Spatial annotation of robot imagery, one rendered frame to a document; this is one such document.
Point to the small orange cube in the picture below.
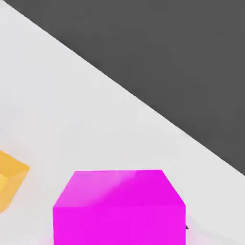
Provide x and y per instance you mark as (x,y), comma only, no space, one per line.
(11,172)

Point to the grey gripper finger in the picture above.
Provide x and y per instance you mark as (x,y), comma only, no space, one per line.
(186,227)

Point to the small magenta cube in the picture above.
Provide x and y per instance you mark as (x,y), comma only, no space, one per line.
(118,214)

